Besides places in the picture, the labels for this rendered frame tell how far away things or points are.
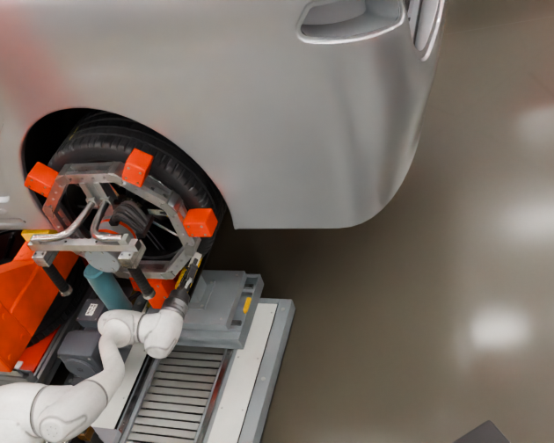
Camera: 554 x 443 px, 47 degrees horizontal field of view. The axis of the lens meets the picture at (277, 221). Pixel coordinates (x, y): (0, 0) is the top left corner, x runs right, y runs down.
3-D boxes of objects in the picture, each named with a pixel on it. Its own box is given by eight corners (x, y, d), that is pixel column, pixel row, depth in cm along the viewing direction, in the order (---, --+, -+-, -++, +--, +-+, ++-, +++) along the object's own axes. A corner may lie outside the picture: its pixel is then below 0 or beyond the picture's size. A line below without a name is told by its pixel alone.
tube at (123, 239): (150, 203, 216) (138, 179, 209) (128, 245, 203) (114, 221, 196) (105, 204, 222) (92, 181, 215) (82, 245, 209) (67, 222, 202)
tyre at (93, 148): (211, 105, 220) (44, 100, 237) (189, 148, 204) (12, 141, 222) (244, 236, 266) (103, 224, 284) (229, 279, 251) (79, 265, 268)
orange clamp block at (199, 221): (195, 221, 229) (218, 221, 226) (188, 237, 224) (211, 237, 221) (188, 207, 224) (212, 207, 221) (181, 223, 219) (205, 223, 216)
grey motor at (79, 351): (159, 321, 300) (128, 272, 276) (124, 402, 272) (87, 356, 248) (126, 320, 306) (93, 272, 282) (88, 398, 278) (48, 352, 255)
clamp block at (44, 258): (61, 247, 224) (54, 237, 220) (50, 267, 218) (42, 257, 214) (50, 247, 226) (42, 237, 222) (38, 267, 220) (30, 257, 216)
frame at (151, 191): (215, 267, 244) (163, 158, 208) (210, 281, 239) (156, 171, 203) (95, 265, 262) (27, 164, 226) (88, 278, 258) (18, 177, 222)
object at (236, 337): (265, 286, 299) (258, 272, 292) (244, 351, 275) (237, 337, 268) (170, 283, 316) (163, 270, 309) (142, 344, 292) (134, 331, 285)
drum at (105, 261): (149, 230, 237) (134, 203, 228) (127, 275, 223) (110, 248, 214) (117, 231, 242) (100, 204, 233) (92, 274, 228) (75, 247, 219)
